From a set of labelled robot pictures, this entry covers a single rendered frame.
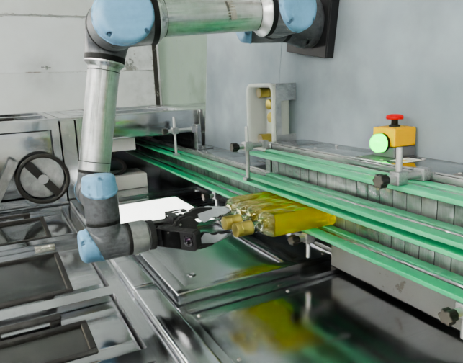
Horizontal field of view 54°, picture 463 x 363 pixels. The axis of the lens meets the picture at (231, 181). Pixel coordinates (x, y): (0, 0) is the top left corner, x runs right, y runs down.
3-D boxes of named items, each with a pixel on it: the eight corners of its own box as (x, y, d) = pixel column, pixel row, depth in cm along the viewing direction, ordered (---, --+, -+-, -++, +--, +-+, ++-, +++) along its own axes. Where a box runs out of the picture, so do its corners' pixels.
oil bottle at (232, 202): (286, 205, 139) (223, 217, 130) (285, 187, 138) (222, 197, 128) (297, 209, 134) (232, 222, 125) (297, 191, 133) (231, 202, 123)
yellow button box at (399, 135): (394, 152, 115) (371, 155, 112) (394, 122, 113) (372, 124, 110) (416, 155, 109) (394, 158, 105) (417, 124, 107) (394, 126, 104)
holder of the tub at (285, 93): (269, 159, 169) (251, 161, 165) (268, 83, 163) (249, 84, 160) (297, 166, 154) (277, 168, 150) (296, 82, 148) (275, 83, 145)
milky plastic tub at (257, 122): (268, 145, 168) (247, 147, 164) (266, 83, 163) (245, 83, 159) (295, 150, 152) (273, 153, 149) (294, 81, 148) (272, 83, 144)
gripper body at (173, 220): (186, 207, 116) (140, 214, 110) (199, 214, 108) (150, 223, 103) (188, 235, 117) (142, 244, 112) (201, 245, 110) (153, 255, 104)
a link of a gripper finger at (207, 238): (222, 226, 120) (191, 225, 115) (233, 232, 114) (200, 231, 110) (221, 238, 120) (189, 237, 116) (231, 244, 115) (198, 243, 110)
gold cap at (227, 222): (236, 225, 117) (221, 228, 115) (235, 212, 116) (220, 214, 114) (243, 229, 114) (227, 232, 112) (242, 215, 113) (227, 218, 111)
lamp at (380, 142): (375, 150, 110) (366, 152, 109) (376, 132, 109) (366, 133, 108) (389, 153, 106) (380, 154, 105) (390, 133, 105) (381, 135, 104)
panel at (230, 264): (177, 201, 197) (98, 214, 182) (177, 194, 196) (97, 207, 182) (300, 273, 119) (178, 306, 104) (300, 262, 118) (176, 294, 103)
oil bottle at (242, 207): (297, 209, 134) (232, 222, 125) (297, 191, 133) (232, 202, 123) (308, 214, 129) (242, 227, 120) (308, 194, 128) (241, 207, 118)
